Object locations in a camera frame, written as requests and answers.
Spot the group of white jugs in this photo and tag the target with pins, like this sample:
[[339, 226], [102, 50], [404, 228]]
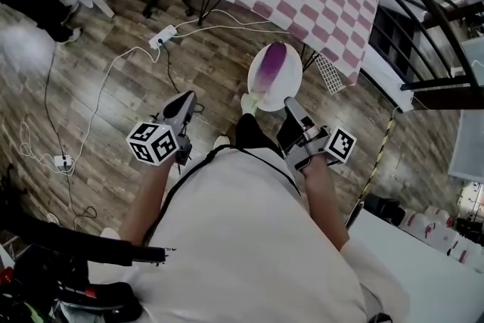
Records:
[[442, 234]]

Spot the black metal railing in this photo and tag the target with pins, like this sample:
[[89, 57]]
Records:
[[435, 11]]

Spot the small white power strip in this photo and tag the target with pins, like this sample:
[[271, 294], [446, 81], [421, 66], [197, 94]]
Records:
[[62, 161]]

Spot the long white power strip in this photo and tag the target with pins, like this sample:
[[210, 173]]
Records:
[[162, 36]]

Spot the yellow black striped tape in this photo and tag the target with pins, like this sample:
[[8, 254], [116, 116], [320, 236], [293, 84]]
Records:
[[378, 159]]

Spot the dark cubby shelf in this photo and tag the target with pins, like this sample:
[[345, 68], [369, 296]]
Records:
[[393, 45]]

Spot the person's black trouser leg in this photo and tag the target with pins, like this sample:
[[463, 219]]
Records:
[[253, 132]]

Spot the person's pale shoe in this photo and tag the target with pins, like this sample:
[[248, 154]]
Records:
[[221, 141], [249, 103]]

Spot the person's left forearm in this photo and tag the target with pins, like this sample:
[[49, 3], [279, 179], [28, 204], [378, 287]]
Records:
[[145, 200]]

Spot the black equipment cart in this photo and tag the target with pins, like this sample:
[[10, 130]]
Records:
[[56, 276]]

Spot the white mesh rack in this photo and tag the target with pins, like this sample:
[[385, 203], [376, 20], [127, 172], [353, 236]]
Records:
[[329, 73]]

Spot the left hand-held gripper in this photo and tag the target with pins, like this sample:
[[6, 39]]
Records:
[[153, 145]]

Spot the person's white shirt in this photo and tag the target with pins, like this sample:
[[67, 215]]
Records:
[[242, 246]]

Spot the person's right forearm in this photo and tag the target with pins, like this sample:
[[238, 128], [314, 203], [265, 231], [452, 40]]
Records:
[[321, 200]]

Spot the purple eggplant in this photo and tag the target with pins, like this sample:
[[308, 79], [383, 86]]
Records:
[[272, 62]]

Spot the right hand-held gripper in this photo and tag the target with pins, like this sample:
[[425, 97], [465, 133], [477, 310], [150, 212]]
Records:
[[340, 145]]

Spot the white round plate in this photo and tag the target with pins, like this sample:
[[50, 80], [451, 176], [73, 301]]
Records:
[[289, 81]]

